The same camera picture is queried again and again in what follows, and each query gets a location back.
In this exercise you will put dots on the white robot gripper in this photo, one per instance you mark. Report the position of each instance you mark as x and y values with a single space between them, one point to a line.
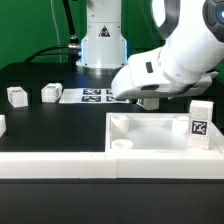
142 78

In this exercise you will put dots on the white square table top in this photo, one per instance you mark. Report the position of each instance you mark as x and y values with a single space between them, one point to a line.
146 132

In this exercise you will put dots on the white sheet with tag markers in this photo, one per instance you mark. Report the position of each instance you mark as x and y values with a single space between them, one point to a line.
87 96

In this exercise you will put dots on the white U-shaped obstacle fence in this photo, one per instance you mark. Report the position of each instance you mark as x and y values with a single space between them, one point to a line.
195 164

